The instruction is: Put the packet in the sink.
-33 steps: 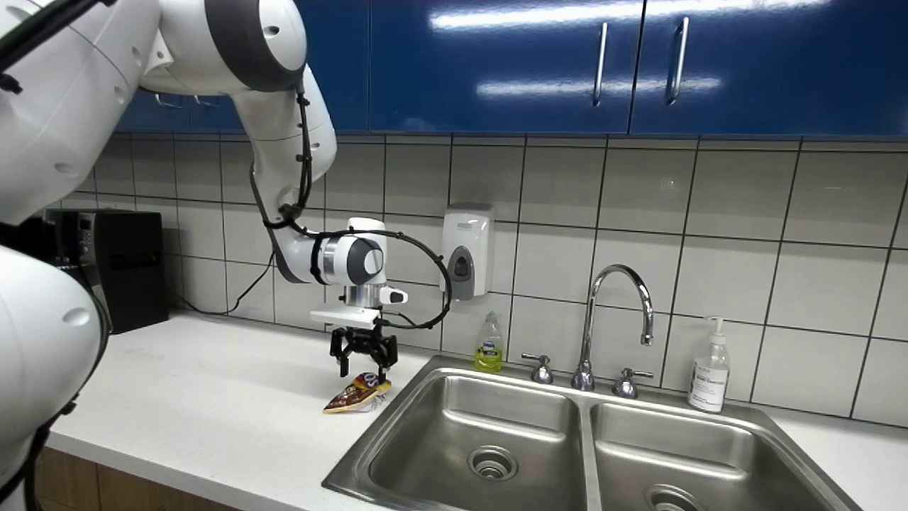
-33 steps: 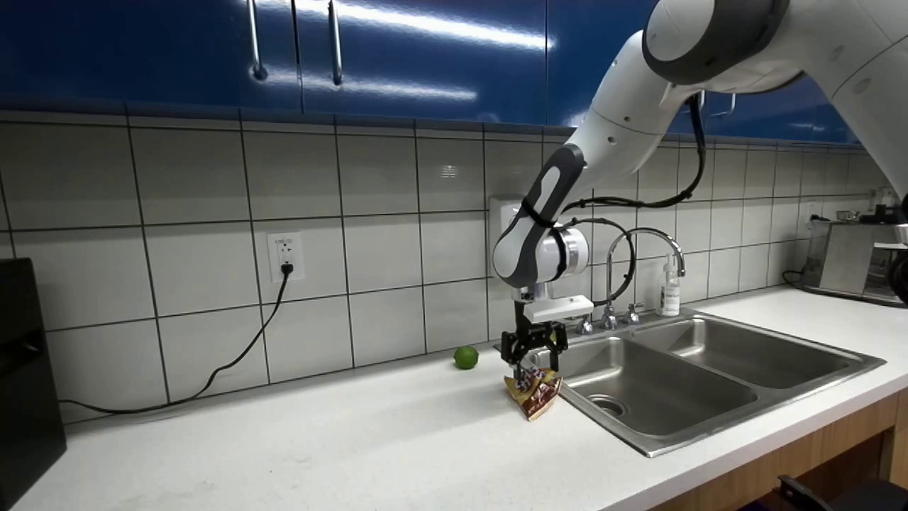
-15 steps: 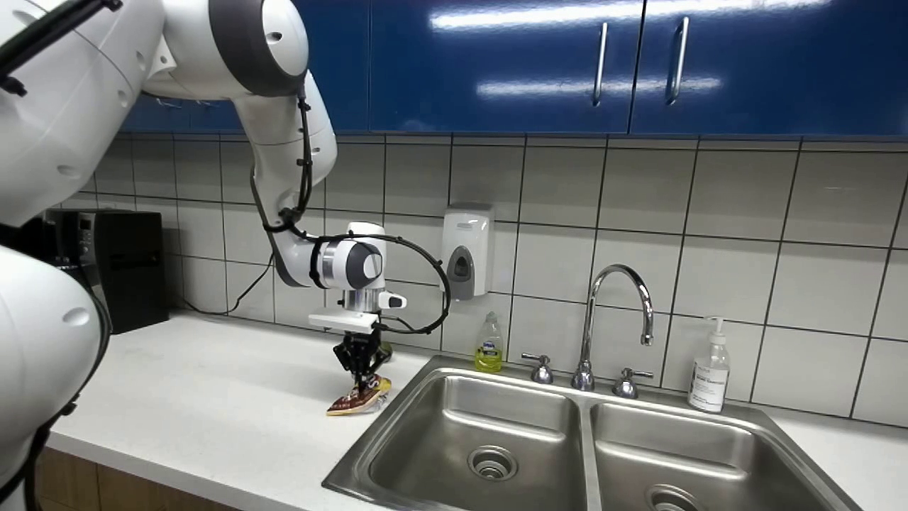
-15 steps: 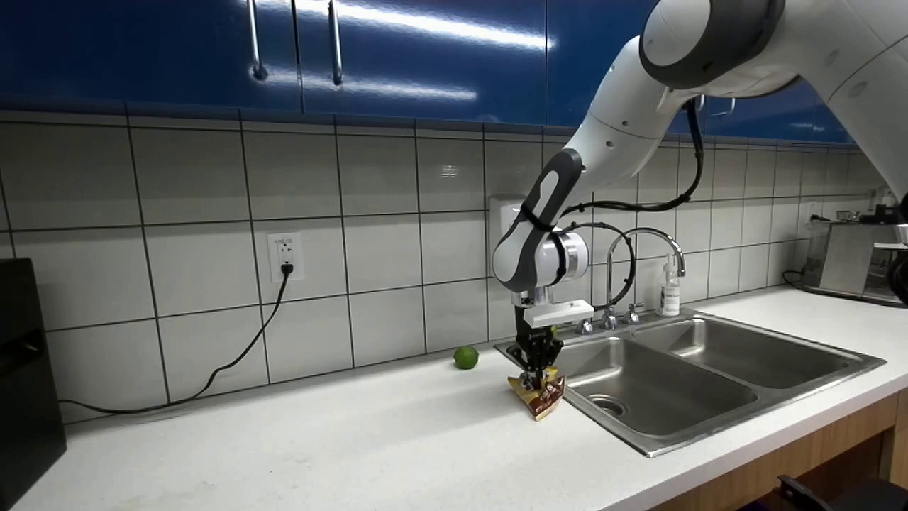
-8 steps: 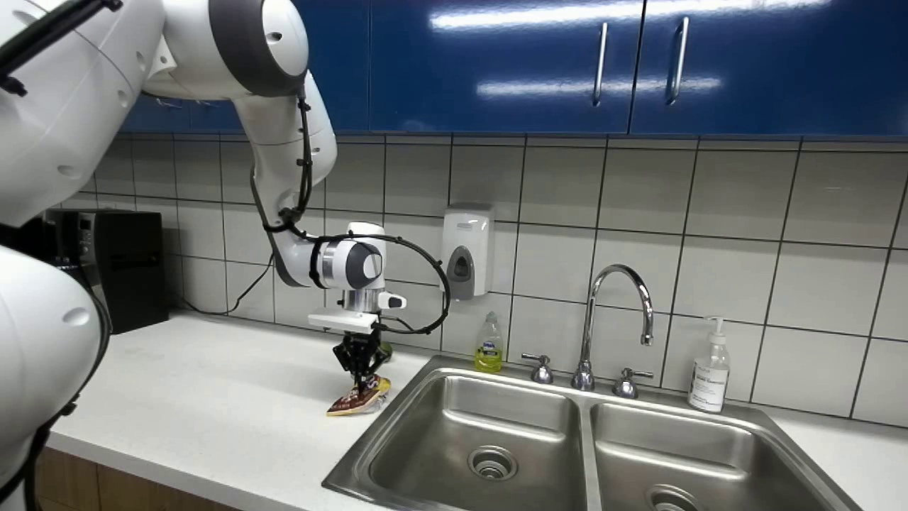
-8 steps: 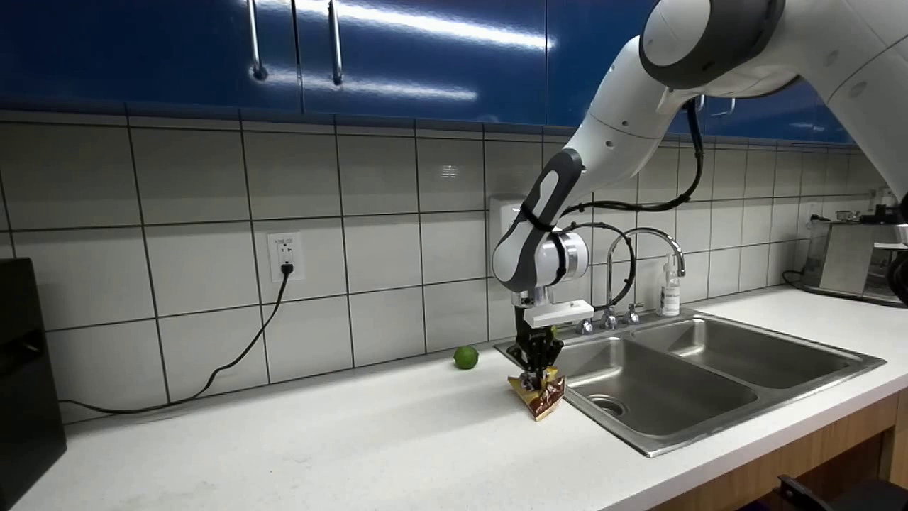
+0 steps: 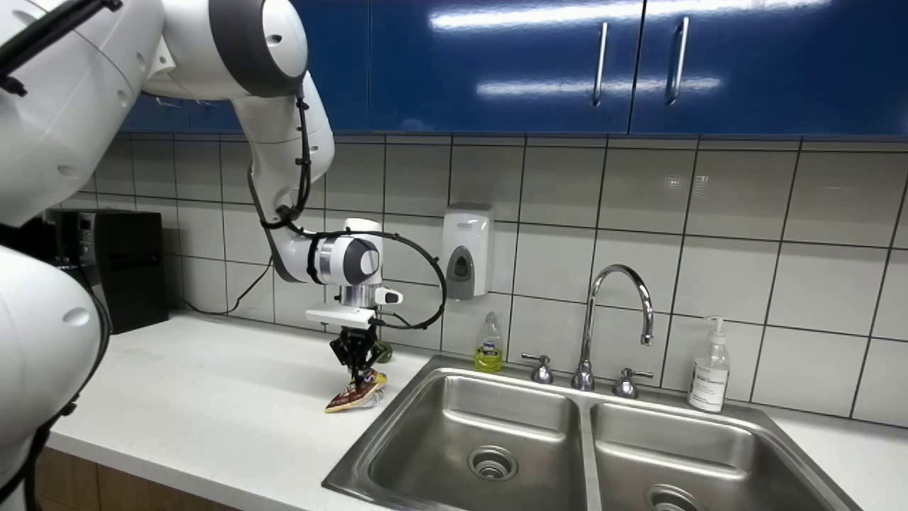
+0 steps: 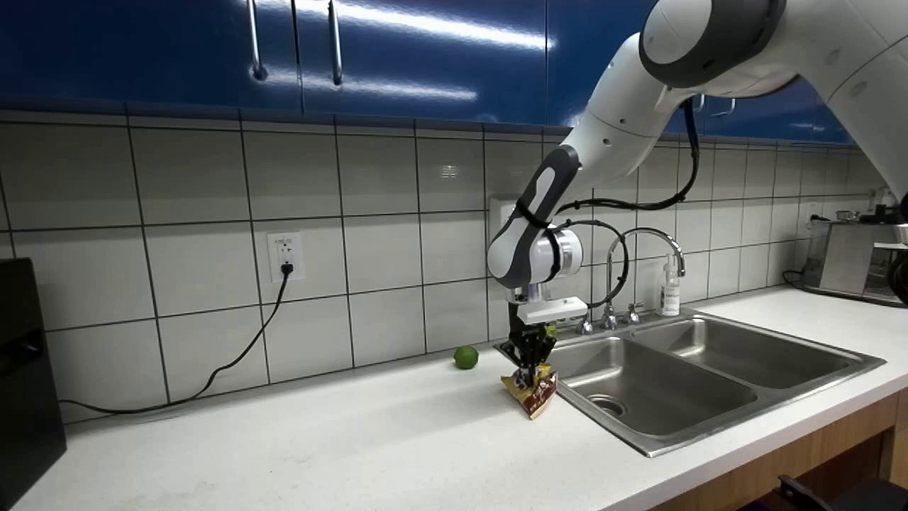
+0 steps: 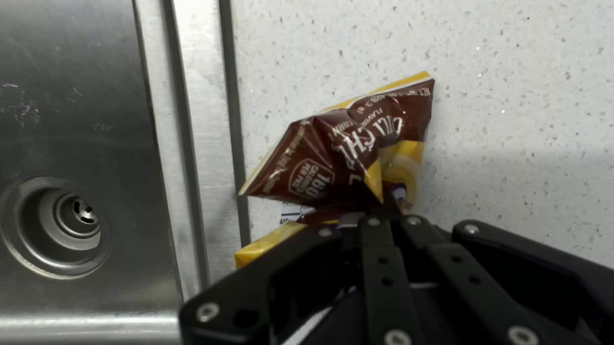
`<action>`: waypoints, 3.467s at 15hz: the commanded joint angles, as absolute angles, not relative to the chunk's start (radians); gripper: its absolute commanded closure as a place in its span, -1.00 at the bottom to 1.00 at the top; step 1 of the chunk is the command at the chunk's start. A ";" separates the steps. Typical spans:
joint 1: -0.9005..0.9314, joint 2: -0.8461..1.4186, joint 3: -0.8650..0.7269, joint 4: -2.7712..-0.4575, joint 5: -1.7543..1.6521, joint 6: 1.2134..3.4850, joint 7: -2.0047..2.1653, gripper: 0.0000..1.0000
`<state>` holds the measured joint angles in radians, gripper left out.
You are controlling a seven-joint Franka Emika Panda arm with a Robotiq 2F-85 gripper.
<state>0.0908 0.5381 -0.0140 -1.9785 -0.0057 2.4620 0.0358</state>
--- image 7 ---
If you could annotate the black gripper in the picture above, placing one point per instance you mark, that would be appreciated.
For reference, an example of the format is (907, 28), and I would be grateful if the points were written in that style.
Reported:
(355, 344)

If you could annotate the yellow brown chip packet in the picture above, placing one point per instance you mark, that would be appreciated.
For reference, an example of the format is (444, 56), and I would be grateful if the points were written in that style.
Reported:
(348, 397)

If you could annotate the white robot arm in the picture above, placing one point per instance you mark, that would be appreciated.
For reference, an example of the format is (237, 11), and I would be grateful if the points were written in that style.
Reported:
(86, 114)

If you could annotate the round steel sink drain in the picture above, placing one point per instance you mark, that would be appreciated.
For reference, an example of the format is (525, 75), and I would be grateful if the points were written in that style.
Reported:
(670, 496)
(492, 462)

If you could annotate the stainless steel double sink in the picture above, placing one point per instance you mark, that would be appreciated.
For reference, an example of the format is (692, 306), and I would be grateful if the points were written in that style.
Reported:
(569, 444)

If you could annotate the green lime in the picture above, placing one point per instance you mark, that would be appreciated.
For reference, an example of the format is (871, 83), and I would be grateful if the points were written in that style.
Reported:
(384, 352)

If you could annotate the chrome gooseneck faucet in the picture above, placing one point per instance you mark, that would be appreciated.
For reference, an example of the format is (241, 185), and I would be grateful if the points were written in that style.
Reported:
(589, 322)

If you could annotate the black countertop appliance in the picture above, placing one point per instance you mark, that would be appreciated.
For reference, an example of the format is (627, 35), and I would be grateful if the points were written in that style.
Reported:
(132, 273)

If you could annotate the wooden base cabinet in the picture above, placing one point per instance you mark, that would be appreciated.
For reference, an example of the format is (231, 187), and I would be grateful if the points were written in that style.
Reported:
(86, 484)

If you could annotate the glossy blue cabinet door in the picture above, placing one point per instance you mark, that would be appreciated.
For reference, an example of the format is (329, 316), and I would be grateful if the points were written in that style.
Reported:
(803, 66)
(373, 66)
(529, 56)
(187, 114)

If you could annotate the white pump soap bottle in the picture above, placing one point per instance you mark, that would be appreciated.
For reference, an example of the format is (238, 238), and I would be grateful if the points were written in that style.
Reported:
(709, 377)

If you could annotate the white wall soap dispenser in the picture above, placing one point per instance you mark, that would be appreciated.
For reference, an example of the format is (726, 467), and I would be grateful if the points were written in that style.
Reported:
(465, 251)

